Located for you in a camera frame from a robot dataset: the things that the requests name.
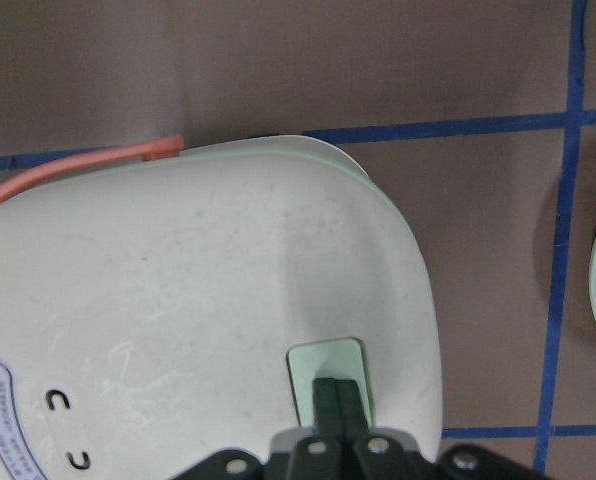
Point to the white rice cooker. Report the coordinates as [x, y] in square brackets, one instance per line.
[158, 304]

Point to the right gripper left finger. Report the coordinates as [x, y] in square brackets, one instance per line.
[319, 454]

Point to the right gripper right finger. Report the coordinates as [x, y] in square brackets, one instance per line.
[373, 452]

